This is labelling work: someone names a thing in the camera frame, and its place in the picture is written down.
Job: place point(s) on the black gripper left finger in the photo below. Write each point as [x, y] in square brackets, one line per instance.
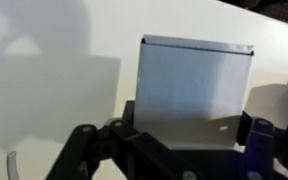
[138, 155]

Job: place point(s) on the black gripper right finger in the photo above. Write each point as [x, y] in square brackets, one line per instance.
[264, 143]

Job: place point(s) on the small white top box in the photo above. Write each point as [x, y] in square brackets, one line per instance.
[190, 93]

